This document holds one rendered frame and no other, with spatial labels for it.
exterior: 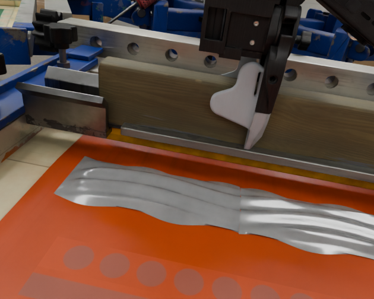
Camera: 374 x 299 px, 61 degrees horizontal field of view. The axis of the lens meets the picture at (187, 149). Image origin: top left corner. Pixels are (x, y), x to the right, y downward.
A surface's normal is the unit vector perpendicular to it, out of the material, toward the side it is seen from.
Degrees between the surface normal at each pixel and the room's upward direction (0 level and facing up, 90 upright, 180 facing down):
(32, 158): 0
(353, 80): 90
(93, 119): 90
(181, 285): 0
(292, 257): 0
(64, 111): 90
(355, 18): 90
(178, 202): 31
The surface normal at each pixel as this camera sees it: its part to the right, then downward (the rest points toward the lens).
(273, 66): -0.14, 0.32
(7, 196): 0.12, -0.84
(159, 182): 0.00, -0.51
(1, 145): 0.98, 0.18
